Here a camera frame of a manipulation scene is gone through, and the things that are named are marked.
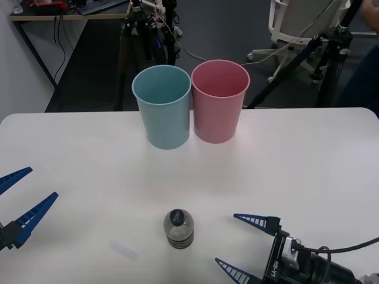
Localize thin white cable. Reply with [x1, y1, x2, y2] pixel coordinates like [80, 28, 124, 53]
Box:
[153, 0, 344, 66]

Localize black keyboard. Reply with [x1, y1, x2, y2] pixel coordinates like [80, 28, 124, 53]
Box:
[75, 0, 127, 15]

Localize small dark plastic bottle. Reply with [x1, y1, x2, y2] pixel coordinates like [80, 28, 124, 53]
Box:
[163, 208, 195, 250]

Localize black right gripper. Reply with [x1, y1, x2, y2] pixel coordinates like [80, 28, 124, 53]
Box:
[214, 213, 311, 284]

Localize pale blue plastic bin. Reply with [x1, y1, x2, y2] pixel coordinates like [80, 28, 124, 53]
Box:
[131, 64, 192, 150]

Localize black tripod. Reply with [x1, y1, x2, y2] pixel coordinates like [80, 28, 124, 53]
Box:
[245, 0, 364, 109]
[114, 0, 181, 112]

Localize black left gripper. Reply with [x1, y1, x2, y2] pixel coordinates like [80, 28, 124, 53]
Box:
[0, 167, 59, 252]

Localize pink plastic bin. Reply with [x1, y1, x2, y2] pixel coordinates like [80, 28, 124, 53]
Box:
[191, 59, 251, 144]

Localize red item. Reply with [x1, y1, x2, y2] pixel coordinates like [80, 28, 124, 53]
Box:
[25, 0, 68, 9]

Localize dark desk with wooden edge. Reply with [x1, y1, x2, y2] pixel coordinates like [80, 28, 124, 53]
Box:
[8, 0, 133, 113]

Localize black hanging cable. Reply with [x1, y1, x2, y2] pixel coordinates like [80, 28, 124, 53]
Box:
[52, 13, 66, 86]

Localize person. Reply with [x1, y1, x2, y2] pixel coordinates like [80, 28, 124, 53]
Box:
[337, 0, 379, 116]

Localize white office chair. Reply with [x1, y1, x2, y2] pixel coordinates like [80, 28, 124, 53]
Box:
[247, 0, 350, 83]

